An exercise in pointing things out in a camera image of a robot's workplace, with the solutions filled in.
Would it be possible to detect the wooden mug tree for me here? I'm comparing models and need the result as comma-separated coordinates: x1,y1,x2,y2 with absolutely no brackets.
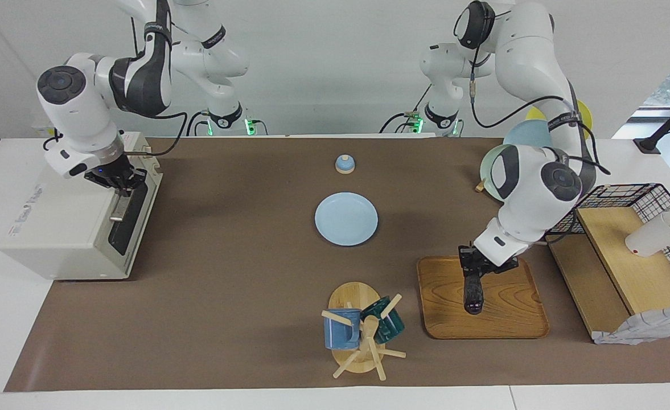
321,281,407,381

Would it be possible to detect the dark purple eggplant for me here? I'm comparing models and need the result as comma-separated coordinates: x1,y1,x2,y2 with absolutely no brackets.
463,269,485,315

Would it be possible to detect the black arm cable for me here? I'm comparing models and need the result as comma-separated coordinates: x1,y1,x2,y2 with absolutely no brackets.
124,111,190,157
468,34,611,175

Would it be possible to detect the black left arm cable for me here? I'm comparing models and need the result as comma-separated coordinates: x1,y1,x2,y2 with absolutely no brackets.
468,34,611,175

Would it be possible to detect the brown table mat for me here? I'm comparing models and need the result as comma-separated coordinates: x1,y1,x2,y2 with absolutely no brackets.
3,137,670,392

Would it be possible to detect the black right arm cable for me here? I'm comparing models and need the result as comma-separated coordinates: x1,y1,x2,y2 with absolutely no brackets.
124,111,190,157

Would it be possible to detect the pale green plate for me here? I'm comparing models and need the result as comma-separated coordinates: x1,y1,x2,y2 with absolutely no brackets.
479,143,512,201

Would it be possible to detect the blue ceramic mug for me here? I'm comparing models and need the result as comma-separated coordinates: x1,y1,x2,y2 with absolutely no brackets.
323,308,363,350

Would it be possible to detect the light blue racked plate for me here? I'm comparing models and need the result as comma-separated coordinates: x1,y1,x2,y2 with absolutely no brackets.
503,120,554,149

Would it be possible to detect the white patterned cloth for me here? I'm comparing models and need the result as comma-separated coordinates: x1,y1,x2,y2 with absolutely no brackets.
592,306,670,346

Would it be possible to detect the wooden serving tray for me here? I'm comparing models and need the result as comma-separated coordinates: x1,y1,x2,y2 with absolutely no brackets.
416,256,550,340

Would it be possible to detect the stepped wooden shelf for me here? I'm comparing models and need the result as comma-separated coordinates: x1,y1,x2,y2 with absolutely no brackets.
544,206,670,342

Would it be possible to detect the beige toaster oven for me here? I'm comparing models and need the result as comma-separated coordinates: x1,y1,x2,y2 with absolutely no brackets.
0,132,163,281

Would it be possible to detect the white paper cup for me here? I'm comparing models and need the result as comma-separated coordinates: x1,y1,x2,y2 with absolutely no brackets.
624,211,670,257

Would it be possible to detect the yellow plate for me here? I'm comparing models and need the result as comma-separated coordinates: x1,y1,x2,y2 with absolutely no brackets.
525,100,593,143

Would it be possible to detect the dark green ceramic mug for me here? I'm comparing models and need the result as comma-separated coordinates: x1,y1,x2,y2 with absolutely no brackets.
361,296,406,344

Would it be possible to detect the glass oven door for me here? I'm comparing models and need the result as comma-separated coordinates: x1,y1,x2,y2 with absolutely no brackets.
106,168,163,268

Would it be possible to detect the black base cable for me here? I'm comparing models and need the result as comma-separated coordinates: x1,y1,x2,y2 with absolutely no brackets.
379,85,431,135
186,110,211,137

